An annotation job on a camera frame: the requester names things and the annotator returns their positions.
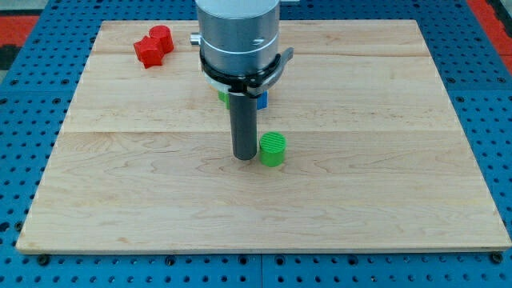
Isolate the wooden board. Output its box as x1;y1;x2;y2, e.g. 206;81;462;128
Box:
17;20;511;254

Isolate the red star block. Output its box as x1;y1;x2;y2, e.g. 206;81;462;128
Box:
133;36;164;69

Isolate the blue block behind rod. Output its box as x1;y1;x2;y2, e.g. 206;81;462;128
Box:
257;91;268;110

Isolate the red cylinder block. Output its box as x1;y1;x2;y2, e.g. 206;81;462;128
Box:
149;25;174;54

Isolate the black clamp ring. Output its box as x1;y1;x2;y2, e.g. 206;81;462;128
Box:
198;46;295;99

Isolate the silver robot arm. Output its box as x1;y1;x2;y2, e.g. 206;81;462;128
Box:
195;0;293;79

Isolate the green block behind rod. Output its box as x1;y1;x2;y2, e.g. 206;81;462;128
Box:
218;91;230;110

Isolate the green cylinder block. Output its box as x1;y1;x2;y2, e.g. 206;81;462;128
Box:
259;131;286;167

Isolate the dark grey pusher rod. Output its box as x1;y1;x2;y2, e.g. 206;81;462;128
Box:
229;94;258;161

